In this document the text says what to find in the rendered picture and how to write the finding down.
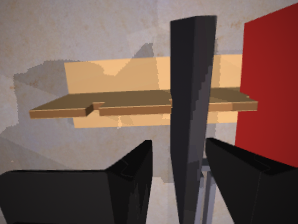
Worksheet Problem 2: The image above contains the red board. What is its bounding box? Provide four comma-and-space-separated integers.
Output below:
235, 3, 298, 167

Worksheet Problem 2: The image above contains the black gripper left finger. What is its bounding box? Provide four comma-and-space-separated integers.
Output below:
0, 140, 153, 224

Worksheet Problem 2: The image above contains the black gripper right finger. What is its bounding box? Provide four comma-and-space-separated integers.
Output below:
205, 138, 298, 224

